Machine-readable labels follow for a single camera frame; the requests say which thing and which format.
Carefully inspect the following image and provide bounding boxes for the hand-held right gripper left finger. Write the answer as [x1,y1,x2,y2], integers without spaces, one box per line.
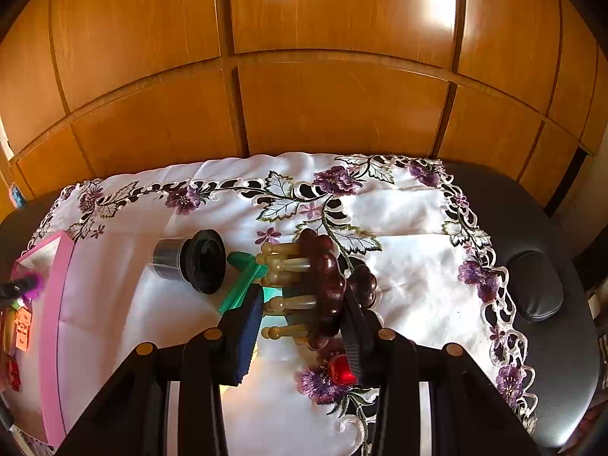
[66,284,265,456]

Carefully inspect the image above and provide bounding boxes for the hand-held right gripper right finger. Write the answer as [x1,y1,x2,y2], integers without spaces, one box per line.
[342,287,542,456]

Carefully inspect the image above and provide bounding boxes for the red metallic cylinder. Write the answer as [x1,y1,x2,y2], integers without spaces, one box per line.
[329,354,358,385]

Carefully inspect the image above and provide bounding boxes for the orange toy block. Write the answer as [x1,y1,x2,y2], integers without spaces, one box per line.
[13,306,33,350]

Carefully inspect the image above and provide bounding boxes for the teal plastic toy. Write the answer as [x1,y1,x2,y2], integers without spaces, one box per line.
[218,252,281,315]

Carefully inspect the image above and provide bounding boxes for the pink shallow box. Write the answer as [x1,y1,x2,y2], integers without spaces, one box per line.
[12,230,77,447]

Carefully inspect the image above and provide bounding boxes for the grey canister with black cap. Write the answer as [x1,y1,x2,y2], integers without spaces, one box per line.
[151,229,228,295]

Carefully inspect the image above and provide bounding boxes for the white floral embroidered tablecloth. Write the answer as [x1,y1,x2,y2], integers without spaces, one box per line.
[28,152,540,456]

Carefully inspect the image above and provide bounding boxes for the black round cushion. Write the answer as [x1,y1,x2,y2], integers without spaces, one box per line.
[506,251,566,322]

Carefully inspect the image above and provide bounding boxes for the wooden wardrobe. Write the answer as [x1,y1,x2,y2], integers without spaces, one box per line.
[0,0,608,229]

